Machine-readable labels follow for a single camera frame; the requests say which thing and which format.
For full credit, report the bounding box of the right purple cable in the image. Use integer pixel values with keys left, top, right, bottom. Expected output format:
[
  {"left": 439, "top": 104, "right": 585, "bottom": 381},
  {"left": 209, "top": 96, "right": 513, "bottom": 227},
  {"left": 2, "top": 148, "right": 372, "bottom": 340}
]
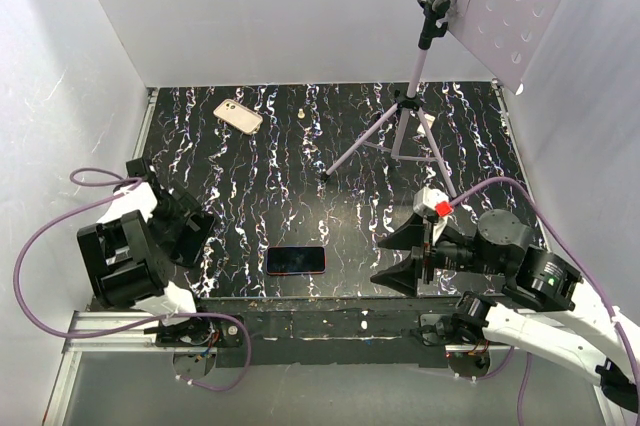
[{"left": 449, "top": 176, "right": 640, "bottom": 426}]

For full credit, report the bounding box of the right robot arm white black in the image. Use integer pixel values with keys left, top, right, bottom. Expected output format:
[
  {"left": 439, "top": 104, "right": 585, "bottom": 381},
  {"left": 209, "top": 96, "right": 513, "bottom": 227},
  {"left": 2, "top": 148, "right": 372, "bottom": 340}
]
[{"left": 370, "top": 210, "right": 639, "bottom": 412}]

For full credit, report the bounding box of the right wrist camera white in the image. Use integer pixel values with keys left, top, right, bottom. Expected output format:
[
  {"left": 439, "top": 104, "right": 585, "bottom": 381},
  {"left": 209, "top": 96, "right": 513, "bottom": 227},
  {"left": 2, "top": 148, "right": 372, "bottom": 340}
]
[{"left": 412, "top": 186, "right": 453, "bottom": 244}]

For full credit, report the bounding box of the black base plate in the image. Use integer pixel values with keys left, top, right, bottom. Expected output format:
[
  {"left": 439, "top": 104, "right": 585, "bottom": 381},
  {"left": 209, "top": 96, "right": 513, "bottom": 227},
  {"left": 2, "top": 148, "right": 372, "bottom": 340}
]
[{"left": 149, "top": 295, "right": 521, "bottom": 370}]

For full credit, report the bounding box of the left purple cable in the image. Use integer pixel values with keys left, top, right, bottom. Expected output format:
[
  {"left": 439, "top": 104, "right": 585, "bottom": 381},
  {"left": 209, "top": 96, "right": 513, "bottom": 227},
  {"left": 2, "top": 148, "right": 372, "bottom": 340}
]
[{"left": 12, "top": 168, "right": 254, "bottom": 392}]

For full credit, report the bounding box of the aluminium rail frame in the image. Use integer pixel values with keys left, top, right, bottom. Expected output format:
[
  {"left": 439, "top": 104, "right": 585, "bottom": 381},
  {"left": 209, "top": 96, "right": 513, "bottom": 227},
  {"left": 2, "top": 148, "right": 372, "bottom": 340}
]
[{"left": 44, "top": 78, "right": 626, "bottom": 426}]

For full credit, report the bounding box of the purple cable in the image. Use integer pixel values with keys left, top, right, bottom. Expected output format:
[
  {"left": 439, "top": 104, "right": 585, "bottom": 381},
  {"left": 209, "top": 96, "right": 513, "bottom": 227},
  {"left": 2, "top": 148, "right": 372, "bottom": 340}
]
[
  {"left": 12, "top": 168, "right": 254, "bottom": 392},
  {"left": 449, "top": 176, "right": 640, "bottom": 426}
]

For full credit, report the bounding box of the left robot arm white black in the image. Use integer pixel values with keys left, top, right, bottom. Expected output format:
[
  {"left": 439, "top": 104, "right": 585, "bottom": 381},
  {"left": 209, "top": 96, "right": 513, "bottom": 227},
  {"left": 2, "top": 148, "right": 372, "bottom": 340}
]
[{"left": 77, "top": 181, "right": 216, "bottom": 346}]

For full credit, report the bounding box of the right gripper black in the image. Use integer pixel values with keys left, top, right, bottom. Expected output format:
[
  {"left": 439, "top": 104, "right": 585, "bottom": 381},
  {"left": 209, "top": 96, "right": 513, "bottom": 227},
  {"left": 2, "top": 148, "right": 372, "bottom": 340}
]
[{"left": 368, "top": 210, "right": 507, "bottom": 298}]

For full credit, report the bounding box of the pink phone case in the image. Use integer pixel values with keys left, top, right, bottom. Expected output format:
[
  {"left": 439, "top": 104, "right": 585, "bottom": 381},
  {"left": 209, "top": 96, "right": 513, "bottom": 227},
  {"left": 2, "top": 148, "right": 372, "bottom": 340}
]
[{"left": 213, "top": 99, "right": 263, "bottom": 135}]

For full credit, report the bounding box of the black smartphone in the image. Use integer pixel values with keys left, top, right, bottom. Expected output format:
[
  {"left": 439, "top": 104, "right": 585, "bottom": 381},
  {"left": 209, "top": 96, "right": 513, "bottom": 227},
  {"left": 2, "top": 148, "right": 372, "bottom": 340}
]
[{"left": 266, "top": 246, "right": 326, "bottom": 276}]

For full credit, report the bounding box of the tripod stand silver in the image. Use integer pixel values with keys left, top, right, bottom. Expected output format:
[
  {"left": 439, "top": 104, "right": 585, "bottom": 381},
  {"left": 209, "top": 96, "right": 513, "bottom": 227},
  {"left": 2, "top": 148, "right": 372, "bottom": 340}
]
[{"left": 321, "top": 0, "right": 457, "bottom": 197}]

